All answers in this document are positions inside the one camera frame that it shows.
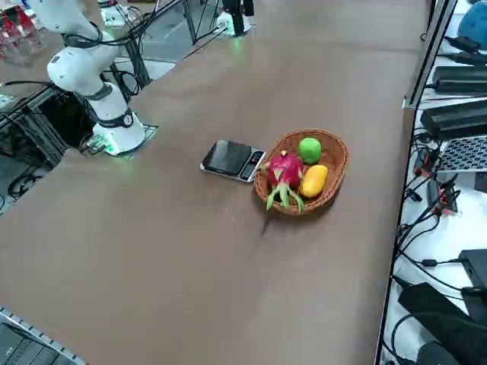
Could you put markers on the brown wicker basket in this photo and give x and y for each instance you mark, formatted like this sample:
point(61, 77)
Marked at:
point(335, 152)

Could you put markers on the black box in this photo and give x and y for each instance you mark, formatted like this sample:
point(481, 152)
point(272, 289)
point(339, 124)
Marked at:
point(475, 270)

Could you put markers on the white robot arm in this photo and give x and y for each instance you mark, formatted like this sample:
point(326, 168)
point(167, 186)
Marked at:
point(83, 72)
point(227, 23)

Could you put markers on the black and red device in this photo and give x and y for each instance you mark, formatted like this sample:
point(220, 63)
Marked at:
point(443, 195)

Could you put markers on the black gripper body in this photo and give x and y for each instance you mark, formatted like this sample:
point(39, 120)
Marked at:
point(236, 5)

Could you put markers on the clear acrylic shelf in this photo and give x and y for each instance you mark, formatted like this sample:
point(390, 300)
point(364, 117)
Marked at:
point(19, 34)

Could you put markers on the pink dragon fruit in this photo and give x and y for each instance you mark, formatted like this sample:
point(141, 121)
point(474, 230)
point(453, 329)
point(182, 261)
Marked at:
point(285, 171)

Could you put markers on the silver perforated stand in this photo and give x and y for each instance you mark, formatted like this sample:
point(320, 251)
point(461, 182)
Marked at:
point(464, 152)

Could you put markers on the blue round object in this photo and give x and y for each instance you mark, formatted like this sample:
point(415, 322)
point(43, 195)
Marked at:
point(473, 21)

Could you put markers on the white electronic scale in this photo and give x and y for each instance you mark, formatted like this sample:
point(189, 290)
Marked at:
point(228, 156)

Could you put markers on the small black power adapter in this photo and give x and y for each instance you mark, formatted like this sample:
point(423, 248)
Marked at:
point(464, 43)

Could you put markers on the yellow mango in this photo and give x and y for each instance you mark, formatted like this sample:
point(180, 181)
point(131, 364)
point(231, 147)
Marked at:
point(314, 180)

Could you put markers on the aluminium profile post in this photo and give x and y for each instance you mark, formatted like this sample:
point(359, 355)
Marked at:
point(430, 57)

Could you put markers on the black metal frame rack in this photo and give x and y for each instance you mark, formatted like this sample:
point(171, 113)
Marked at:
point(34, 118)

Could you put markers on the white device with green light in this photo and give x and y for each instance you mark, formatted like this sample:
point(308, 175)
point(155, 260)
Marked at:
point(112, 15)

